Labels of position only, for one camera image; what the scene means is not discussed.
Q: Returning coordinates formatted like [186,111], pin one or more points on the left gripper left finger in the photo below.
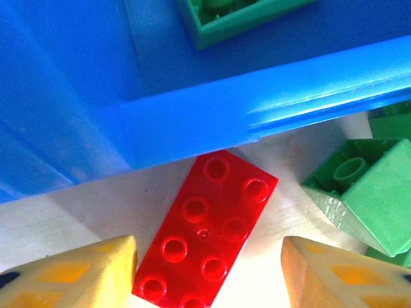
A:
[64,282]

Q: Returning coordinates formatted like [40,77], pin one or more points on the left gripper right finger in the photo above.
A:
[346,282]

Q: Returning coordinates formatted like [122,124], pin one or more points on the green lego brick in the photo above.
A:
[379,199]
[391,126]
[224,29]

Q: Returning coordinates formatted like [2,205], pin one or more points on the red lego brick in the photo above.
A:
[199,231]

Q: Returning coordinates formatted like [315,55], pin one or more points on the blue three-compartment bin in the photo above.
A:
[80,80]

